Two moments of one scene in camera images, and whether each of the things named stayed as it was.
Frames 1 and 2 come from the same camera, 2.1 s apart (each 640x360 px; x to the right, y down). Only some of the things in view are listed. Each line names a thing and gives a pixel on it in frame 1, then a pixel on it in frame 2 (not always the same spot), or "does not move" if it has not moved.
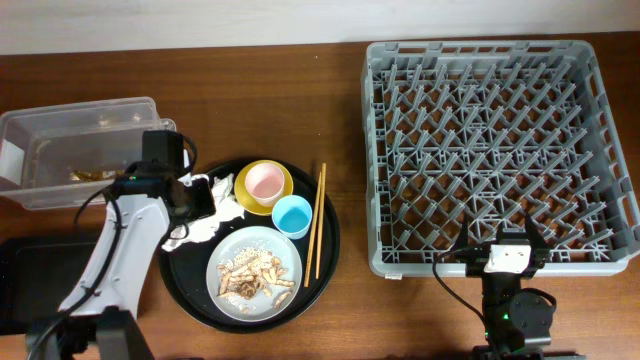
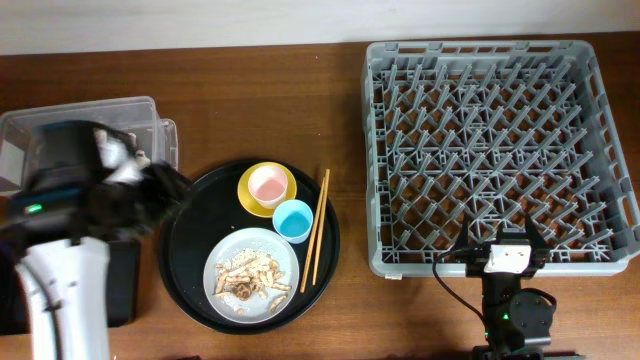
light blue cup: (292, 216) does not move
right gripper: (474, 257) does not move
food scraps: (251, 272) does not move
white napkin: (226, 205) -> (125, 163)
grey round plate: (254, 274) does not move
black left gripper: (201, 198) -> (163, 179)
